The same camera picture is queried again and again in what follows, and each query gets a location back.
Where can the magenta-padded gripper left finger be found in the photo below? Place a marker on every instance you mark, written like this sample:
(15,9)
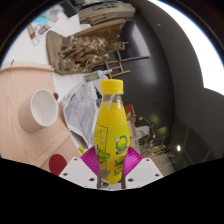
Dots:
(81,170)

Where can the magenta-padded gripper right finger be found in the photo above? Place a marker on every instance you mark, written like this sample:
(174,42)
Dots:
(140,169)

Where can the yellow drink bottle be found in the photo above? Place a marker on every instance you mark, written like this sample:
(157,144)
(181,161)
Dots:
(111,133)

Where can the small yellow item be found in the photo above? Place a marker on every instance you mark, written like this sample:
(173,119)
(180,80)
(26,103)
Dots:
(81,150)

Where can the flat round red coaster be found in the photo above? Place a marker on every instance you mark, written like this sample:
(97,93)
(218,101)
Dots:
(57,164)

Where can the printed paper sheet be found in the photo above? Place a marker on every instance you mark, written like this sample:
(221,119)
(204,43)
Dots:
(80,110)

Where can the red box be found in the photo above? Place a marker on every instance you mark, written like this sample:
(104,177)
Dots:
(128,109)

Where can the beige cup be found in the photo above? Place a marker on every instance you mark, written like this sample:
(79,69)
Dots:
(41,108)

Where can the white bottle with green label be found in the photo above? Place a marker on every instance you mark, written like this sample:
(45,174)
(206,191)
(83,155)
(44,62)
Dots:
(93,76)

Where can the light wooden drawing board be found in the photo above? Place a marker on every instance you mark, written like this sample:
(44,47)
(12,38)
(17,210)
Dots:
(13,100)

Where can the wooden easel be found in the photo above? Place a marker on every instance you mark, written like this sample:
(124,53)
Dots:
(116,68)

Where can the brown wooden tree sculpture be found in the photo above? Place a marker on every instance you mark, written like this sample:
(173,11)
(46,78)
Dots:
(80,51)

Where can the wooden paint brush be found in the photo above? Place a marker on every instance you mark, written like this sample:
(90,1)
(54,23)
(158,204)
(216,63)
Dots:
(32,33)

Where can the small paint jar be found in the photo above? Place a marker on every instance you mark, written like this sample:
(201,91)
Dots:
(45,27)

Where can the black wall screen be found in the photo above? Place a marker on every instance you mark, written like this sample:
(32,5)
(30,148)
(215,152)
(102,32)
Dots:
(135,41)

